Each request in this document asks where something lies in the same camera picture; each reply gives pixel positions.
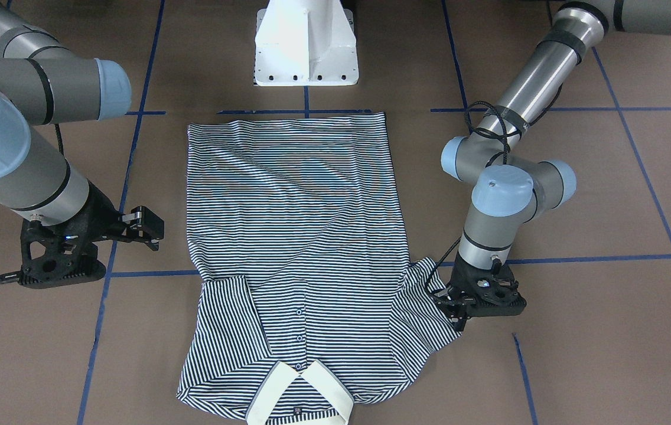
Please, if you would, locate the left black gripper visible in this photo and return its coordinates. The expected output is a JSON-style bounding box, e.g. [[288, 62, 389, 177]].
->
[[432, 254, 519, 332]]

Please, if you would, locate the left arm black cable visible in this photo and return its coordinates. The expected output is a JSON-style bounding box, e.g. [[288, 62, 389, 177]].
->
[[423, 100, 564, 296]]

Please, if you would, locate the striped polo shirt white collar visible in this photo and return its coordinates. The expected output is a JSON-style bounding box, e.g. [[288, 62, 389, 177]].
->
[[176, 113, 460, 424]]

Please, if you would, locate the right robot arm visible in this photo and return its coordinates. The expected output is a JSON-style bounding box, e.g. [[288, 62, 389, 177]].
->
[[0, 2, 164, 251]]

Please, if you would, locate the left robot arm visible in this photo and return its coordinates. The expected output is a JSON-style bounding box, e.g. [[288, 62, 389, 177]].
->
[[432, 1, 671, 321]]

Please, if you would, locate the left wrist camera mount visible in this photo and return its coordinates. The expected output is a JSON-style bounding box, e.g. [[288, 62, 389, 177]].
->
[[467, 278, 527, 318]]

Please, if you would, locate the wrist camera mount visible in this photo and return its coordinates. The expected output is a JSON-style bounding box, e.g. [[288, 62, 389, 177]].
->
[[467, 278, 527, 318], [18, 220, 106, 289]]

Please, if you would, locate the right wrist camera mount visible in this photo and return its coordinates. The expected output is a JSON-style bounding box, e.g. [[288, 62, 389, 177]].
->
[[18, 220, 106, 289]]

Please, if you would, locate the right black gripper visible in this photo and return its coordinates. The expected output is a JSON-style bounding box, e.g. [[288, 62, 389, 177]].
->
[[69, 183, 165, 254]]

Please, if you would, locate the white pillar with base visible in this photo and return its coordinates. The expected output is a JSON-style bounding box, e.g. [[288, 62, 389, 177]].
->
[[253, 1, 360, 87]]

